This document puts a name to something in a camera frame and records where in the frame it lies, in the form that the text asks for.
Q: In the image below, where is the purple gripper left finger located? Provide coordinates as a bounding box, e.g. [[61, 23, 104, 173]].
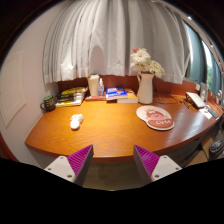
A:
[[45, 145, 94, 186]]

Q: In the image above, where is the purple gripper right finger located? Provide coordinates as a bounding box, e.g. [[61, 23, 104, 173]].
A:
[[133, 145, 181, 185]]

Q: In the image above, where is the white computer mouse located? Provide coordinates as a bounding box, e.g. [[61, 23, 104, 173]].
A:
[[70, 114, 84, 130]]

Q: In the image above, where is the pink cartoon mouse pad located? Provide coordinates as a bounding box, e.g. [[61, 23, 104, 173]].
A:
[[136, 105, 175, 131]]

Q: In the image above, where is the dark green mug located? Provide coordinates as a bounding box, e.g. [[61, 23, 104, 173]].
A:
[[40, 96, 56, 112]]

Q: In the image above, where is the yellow book under package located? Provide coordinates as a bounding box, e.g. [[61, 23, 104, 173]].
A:
[[117, 89, 138, 103]]

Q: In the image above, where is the stack of yellow books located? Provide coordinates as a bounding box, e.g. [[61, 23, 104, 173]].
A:
[[55, 87, 88, 107]]

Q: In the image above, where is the red thin book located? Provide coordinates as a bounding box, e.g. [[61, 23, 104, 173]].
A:
[[85, 96, 106, 102]]

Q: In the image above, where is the white ceramic pitcher vase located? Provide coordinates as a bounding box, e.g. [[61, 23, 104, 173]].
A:
[[137, 73, 154, 104]]

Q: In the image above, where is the white box device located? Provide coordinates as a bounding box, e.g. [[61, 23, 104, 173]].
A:
[[186, 92, 206, 109]]

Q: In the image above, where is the blue snack package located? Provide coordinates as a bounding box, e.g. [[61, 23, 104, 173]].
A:
[[106, 86, 128, 101]]

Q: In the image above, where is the clear sanitizer bottle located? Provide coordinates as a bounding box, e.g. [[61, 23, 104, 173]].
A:
[[98, 78, 104, 96]]

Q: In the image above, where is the white tissue canister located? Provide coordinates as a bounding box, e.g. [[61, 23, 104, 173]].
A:
[[88, 74, 99, 96]]

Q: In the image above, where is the white flower bouquet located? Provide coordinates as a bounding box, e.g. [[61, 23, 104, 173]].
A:
[[130, 48, 165, 78]]

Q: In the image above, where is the white sheer curtain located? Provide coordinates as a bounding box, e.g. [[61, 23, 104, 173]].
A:
[[43, 0, 190, 84]]

